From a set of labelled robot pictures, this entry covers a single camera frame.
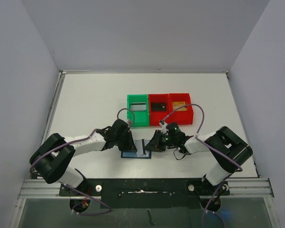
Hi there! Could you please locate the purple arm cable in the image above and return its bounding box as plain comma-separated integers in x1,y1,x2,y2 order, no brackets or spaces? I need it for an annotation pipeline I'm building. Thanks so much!
29,108,136,176
159,103,243,228

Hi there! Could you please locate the aluminium table edge rail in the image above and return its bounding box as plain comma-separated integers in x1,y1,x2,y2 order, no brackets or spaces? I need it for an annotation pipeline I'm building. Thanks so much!
8,70,91,228

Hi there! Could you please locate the black credit card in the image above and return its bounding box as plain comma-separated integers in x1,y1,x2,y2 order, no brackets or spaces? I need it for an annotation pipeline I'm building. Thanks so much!
151,102,167,112

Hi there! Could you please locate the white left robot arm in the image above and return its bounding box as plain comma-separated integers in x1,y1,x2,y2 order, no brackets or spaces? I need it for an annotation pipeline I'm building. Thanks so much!
29,119,137,195

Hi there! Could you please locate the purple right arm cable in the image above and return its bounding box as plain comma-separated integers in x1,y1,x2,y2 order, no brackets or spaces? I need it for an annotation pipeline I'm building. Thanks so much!
159,103,243,228

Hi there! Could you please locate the middle red plastic bin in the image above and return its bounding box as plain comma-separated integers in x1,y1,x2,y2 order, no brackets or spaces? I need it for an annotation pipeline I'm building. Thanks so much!
148,94,171,126

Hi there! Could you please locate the green plastic bin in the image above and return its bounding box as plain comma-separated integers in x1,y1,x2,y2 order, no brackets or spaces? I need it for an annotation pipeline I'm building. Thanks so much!
127,94,150,127

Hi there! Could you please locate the blue leather card holder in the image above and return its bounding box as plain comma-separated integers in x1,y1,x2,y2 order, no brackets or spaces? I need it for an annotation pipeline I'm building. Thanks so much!
121,139,152,159

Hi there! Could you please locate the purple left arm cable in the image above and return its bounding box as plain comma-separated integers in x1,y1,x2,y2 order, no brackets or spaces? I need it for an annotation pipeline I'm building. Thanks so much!
29,108,136,176

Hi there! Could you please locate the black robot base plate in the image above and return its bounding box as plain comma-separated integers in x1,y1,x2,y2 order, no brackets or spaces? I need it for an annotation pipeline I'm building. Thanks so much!
59,178,230,212

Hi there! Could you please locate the right red plastic bin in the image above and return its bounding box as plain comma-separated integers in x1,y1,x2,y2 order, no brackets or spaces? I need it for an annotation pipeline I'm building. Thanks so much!
167,93,194,125

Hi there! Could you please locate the gold credit card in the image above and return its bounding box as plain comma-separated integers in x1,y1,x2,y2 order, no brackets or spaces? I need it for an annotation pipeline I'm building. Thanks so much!
172,101,187,112

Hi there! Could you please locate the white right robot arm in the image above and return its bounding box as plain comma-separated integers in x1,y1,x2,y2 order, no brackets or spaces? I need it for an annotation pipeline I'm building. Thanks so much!
145,123,253,194

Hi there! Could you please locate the red plastic bin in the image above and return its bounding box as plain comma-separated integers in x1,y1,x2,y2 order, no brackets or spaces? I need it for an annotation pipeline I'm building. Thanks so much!
148,94,171,126
167,93,194,125

